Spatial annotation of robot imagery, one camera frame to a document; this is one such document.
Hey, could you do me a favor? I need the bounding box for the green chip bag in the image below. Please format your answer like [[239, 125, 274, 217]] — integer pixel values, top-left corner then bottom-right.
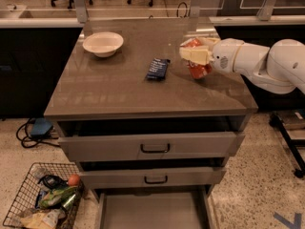
[[38, 186, 77, 209]]

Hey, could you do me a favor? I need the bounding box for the white bowl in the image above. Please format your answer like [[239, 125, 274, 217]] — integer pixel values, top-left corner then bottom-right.
[[83, 31, 124, 57]]

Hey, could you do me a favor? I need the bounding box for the top grey drawer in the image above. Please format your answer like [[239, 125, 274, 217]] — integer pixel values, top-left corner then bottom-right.
[[59, 132, 245, 161]]

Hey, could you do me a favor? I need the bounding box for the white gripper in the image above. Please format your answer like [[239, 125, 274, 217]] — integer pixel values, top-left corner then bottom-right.
[[179, 37, 244, 73]]

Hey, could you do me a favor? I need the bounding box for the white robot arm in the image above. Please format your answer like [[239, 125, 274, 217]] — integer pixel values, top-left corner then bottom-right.
[[179, 37, 305, 94]]

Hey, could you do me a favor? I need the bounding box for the middle grey drawer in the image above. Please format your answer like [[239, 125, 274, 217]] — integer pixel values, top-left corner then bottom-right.
[[79, 167, 226, 189]]

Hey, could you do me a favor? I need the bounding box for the grey drawer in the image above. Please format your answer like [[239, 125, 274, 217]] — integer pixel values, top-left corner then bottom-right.
[[79, 167, 226, 189], [59, 132, 245, 161], [94, 188, 216, 229]]

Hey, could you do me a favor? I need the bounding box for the black rolling cart frame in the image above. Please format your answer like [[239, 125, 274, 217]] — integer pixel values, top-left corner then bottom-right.
[[269, 109, 305, 178]]

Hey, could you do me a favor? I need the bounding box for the bottom grey drawer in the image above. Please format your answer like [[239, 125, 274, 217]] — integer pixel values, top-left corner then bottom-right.
[[94, 188, 216, 229]]

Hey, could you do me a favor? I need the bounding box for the black floor cable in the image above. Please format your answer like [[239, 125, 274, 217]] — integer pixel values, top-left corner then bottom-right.
[[15, 117, 61, 149]]

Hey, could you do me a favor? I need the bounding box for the grey drawer cabinet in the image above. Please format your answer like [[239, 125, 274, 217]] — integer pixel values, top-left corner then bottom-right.
[[43, 17, 259, 229]]

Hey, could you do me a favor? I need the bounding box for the yellow snack bag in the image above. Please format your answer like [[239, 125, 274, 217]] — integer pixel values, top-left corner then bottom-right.
[[20, 209, 61, 229]]

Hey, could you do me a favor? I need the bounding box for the orange fruit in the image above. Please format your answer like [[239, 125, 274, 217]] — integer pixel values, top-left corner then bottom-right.
[[68, 174, 80, 186]]

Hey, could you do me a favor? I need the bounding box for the green can in basket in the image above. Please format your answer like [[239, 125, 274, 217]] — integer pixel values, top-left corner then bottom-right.
[[62, 194, 76, 211]]

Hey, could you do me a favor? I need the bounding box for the blue snack packet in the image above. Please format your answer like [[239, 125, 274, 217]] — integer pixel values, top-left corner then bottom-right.
[[146, 58, 171, 80]]

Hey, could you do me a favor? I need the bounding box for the black wire basket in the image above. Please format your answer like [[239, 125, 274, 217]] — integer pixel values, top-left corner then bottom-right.
[[3, 162, 84, 229]]

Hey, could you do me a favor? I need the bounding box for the blue foot pedal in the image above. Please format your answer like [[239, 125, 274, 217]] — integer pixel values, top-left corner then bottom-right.
[[30, 118, 52, 137]]

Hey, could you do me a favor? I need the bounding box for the red coke can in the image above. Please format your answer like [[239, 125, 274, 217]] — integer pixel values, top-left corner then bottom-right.
[[179, 38, 212, 79]]

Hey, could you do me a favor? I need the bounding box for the black bag in basket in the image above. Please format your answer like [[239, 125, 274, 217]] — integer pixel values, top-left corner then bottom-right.
[[38, 175, 67, 190]]

